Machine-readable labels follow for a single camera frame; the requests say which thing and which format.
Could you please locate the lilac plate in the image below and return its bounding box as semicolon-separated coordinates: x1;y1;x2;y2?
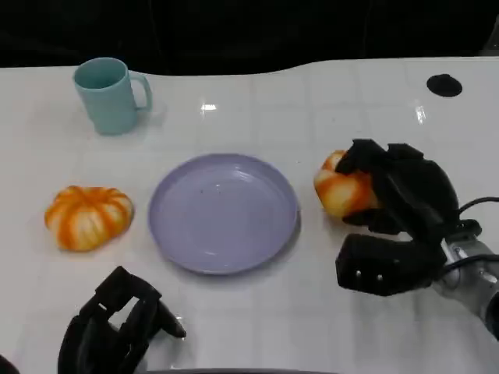
147;153;301;277

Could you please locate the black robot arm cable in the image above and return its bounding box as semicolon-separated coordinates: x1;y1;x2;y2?
443;252;499;271
455;196;499;216

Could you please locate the black backdrop curtain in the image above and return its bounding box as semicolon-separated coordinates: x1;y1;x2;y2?
0;0;499;77

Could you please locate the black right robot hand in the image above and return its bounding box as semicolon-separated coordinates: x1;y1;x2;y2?
335;138;461;245

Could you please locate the black table cable grommet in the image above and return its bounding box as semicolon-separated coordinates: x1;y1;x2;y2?
426;73;464;97

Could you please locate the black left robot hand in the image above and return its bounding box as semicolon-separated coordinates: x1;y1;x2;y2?
57;266;188;374

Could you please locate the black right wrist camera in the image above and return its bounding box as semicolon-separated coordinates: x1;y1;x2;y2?
335;232;447;298

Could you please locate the orange and white bread roll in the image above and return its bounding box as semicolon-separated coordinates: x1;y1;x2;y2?
44;185;135;252
313;149;380;217

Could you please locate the pale green mug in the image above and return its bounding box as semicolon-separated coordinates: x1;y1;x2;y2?
73;57;154;136

